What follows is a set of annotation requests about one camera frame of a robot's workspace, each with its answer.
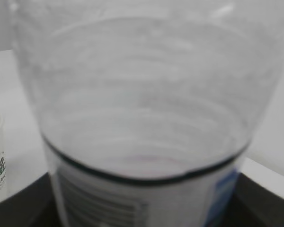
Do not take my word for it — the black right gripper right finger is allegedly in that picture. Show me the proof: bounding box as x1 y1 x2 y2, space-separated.
219 174 284 227

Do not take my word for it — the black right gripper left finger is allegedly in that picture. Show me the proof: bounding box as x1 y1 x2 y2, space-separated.
0 174 62 227

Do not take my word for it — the clear water bottle red label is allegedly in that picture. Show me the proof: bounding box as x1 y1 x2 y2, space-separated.
9 0 284 227

